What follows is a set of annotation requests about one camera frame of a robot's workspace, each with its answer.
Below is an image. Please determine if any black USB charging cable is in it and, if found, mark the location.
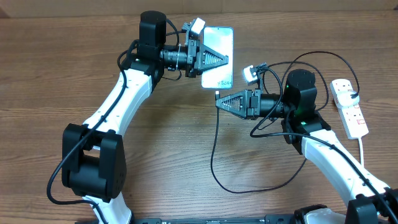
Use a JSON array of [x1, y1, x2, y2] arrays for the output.
[[210, 51, 361, 194]]

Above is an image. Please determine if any blue Galaxy smartphone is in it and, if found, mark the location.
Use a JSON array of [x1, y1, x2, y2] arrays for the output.
[[201, 26, 234, 89]]

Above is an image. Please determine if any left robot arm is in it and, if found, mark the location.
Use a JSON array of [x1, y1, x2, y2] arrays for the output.
[[60, 11, 233, 223]]

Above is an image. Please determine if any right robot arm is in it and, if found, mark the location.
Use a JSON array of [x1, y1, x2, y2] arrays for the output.
[[215, 69, 397, 223]]

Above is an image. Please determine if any white charger plug adapter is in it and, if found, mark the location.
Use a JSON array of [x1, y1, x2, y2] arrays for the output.
[[335, 90, 359, 109]]

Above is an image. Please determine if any white power strip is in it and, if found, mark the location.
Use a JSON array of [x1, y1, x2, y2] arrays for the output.
[[330, 79, 369, 139]]

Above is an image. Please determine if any white power strip cord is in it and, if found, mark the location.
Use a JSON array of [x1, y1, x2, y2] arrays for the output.
[[357, 138, 365, 167]]

